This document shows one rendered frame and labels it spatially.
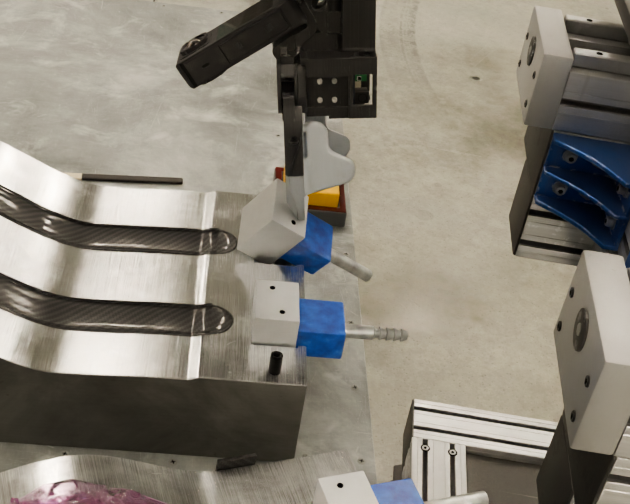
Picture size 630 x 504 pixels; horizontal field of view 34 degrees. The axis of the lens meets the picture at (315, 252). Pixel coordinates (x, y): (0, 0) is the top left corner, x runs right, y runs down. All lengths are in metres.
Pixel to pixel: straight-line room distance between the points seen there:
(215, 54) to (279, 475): 0.33
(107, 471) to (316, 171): 0.31
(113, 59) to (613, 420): 0.88
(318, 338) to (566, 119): 0.48
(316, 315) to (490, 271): 1.68
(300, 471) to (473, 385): 1.41
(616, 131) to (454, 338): 1.15
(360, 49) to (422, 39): 2.73
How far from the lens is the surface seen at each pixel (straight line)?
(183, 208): 0.98
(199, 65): 0.85
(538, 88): 1.17
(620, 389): 0.76
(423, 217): 2.64
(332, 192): 1.12
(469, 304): 2.39
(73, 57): 1.43
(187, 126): 1.28
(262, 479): 0.78
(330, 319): 0.85
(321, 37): 0.85
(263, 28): 0.83
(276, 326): 0.82
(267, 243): 0.90
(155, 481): 0.75
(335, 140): 0.92
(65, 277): 0.90
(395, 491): 0.78
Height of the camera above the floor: 1.45
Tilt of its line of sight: 36 degrees down
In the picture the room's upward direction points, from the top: 10 degrees clockwise
